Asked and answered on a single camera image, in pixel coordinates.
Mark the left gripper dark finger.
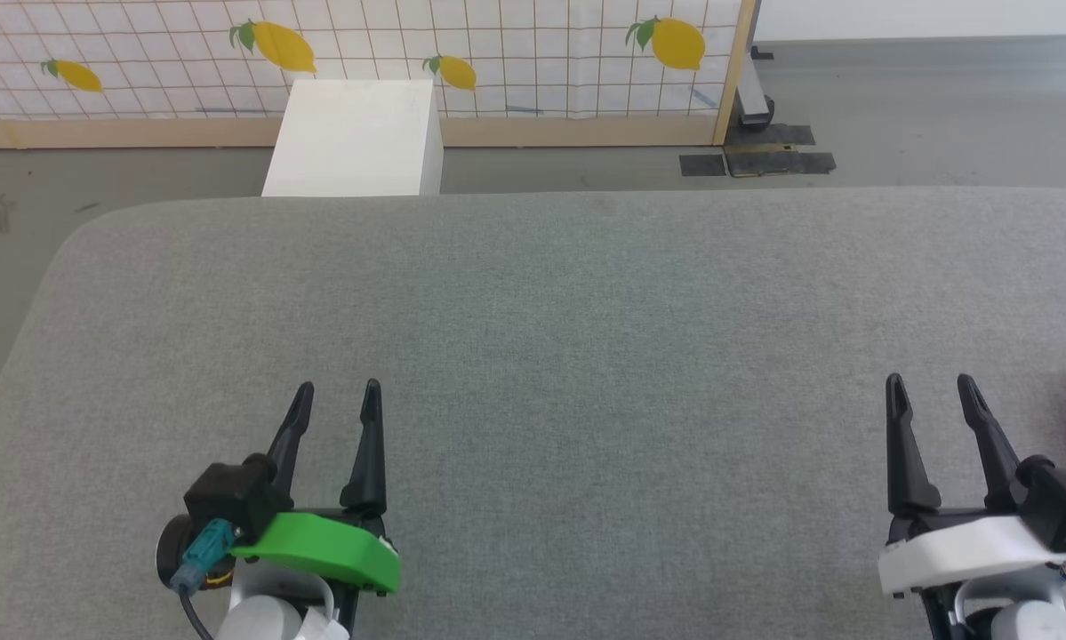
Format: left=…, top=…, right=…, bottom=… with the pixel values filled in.
left=339, top=378, right=389, bottom=520
left=265, top=381, right=317, bottom=500

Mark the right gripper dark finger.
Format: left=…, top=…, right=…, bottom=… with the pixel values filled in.
left=884, top=372, right=943, bottom=522
left=956, top=372, right=1029, bottom=514

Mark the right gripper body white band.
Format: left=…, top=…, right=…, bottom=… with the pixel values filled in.
left=877, top=505, right=1066, bottom=598

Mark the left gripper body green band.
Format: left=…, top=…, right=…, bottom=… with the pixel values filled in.
left=228, top=510, right=403, bottom=640

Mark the white box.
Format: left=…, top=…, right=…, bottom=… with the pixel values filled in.
left=260, top=79, right=445, bottom=197

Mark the large black floor mat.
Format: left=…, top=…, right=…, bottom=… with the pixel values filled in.
left=724, top=124, right=838, bottom=178

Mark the grey metal stand foot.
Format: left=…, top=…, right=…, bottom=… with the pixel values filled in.
left=733, top=43, right=775, bottom=128

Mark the lemon print partition screen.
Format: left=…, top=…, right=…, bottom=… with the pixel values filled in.
left=0, top=0, right=760, bottom=149

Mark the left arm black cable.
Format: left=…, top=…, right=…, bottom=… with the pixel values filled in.
left=180, top=587, right=220, bottom=640

